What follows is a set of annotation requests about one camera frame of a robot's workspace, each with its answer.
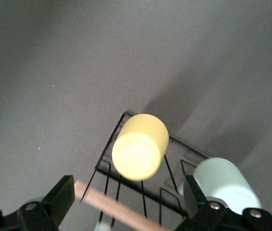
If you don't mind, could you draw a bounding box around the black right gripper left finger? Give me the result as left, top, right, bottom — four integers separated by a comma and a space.
0, 175, 75, 231

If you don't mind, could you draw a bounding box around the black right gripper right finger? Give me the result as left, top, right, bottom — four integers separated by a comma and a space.
174, 175, 272, 231

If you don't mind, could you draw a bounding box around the dark grey table mat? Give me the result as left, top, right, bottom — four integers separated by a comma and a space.
0, 0, 272, 231

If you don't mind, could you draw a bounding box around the black wire cup holder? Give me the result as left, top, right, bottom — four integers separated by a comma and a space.
74, 112, 210, 231

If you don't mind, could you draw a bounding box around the pale green plastic cup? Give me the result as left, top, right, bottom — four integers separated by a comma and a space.
193, 157, 263, 216

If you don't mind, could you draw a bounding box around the yellow plastic cup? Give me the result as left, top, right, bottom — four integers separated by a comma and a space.
111, 113, 170, 181

